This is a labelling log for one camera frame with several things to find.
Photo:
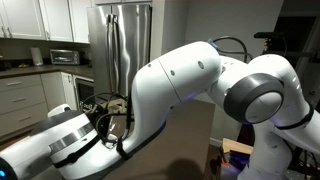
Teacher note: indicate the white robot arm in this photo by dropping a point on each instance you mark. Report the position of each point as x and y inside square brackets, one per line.
[180, 76]

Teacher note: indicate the silver toaster oven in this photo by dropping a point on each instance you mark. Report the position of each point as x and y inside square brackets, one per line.
[63, 57]

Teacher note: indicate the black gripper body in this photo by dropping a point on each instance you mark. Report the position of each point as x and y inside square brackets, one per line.
[91, 107]

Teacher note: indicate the white paper towel roll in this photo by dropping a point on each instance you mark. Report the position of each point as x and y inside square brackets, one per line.
[36, 56]

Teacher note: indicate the light wooden board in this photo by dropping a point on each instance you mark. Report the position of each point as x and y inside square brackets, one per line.
[236, 146]

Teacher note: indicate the white wall cabinet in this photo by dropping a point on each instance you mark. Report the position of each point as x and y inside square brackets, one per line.
[56, 20]

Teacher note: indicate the stainless steel refrigerator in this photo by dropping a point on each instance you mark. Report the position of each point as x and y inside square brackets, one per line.
[126, 43]

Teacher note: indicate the white base cabinet with drawers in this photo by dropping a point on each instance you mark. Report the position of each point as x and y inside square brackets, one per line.
[20, 100]

